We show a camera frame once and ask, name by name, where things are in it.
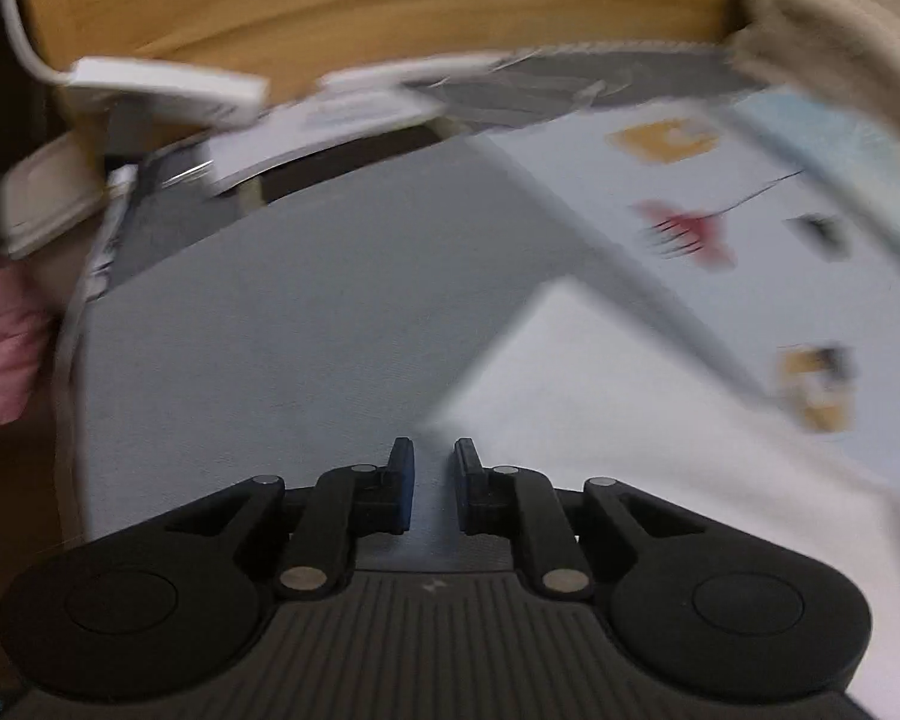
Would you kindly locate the cream knitted blanket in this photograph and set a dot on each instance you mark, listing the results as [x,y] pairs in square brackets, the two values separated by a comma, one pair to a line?
[832,30]

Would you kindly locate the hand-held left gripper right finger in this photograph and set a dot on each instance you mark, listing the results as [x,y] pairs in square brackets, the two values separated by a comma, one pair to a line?
[461,487]

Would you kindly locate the pink cloth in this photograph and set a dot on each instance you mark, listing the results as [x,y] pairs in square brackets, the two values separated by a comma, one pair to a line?
[4,345]

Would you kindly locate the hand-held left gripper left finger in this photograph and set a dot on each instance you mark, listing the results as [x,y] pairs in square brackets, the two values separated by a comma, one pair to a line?
[403,487]

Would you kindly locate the white flat case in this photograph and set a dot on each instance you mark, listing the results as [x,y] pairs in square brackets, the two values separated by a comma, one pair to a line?
[45,195]

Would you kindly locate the white paper booklet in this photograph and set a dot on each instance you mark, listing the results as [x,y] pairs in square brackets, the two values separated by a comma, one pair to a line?
[330,124]

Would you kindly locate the white shirt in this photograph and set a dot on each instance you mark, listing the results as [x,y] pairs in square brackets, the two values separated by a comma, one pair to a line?
[607,450]

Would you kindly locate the wooden bed frame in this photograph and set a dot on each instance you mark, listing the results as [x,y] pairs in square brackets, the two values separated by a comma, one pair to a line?
[345,0]

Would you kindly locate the grey printed bed sheet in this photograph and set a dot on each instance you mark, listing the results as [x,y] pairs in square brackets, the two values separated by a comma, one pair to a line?
[307,315]

